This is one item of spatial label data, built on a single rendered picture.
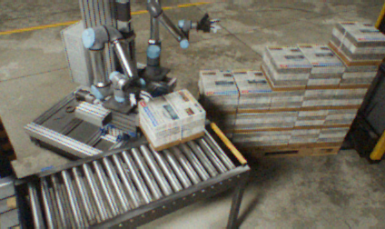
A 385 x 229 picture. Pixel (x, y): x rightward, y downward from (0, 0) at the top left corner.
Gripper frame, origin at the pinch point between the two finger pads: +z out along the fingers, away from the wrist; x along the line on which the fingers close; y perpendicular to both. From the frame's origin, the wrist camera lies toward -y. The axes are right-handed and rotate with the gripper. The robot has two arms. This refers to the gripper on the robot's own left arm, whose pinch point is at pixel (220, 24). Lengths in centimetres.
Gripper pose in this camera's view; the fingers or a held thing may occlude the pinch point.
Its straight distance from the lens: 286.2
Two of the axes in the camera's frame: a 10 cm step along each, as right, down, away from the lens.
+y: -0.6, 6.8, 7.4
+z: 10.0, 0.3, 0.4
